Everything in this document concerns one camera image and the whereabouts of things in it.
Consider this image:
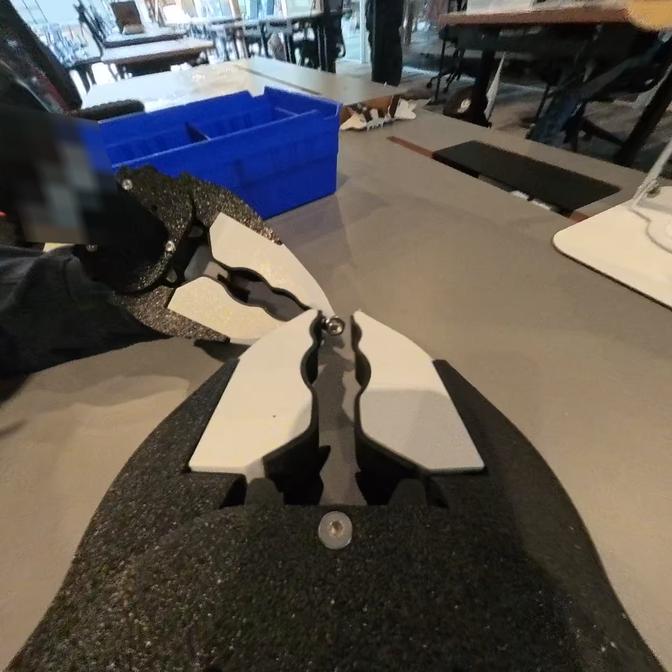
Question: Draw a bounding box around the grey table with brown edge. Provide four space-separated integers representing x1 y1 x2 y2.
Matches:
83 55 406 112

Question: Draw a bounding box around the blue plastic bin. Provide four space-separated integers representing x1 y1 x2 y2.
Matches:
99 85 342 220

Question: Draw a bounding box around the white wooden document stand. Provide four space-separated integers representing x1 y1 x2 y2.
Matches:
552 0 672 309

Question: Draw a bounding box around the black table mat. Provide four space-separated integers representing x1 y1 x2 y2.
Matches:
433 140 621 213

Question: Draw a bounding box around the long wooden desk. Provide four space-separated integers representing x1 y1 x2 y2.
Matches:
438 0 672 168

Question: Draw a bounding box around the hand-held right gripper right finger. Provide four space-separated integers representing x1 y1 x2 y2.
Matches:
350 309 485 506

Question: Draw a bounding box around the black hanging jacket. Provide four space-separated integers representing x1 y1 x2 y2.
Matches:
366 0 404 85

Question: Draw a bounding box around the white hanging paper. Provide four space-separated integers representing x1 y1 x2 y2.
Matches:
483 52 506 123

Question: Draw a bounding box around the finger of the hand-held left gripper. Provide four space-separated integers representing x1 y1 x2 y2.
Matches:
167 273 308 345
207 211 337 317

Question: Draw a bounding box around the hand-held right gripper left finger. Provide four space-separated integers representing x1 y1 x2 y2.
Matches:
188 309 330 506

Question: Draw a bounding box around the person's left forearm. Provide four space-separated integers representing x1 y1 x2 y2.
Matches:
0 244 158 379

